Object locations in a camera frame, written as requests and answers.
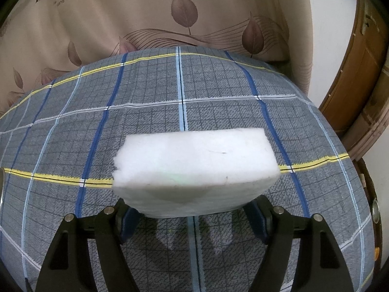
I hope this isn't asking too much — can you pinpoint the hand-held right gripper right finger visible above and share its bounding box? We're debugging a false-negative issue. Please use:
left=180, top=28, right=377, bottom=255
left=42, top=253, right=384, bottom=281
left=243, top=195, right=355, bottom=292

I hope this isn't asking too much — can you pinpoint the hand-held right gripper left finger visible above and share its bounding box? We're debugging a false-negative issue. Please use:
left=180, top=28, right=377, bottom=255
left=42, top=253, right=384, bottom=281
left=38, top=199, right=143, bottom=292

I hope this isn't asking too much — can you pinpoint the white sponge block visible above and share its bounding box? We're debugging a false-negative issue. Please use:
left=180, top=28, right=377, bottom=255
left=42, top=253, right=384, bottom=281
left=111, top=128, right=281, bottom=219

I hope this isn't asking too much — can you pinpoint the grey plaid bedsheet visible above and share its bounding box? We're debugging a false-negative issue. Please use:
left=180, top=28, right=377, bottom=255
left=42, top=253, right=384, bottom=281
left=0, top=45, right=378, bottom=292

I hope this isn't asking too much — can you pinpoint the brown wooden door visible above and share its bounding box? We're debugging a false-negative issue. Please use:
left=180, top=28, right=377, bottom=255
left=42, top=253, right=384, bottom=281
left=316, top=0, right=389, bottom=162

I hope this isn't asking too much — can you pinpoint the beige leaf print curtain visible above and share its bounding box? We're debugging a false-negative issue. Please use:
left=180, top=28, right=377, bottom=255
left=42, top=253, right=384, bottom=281
left=0, top=0, right=311, bottom=117

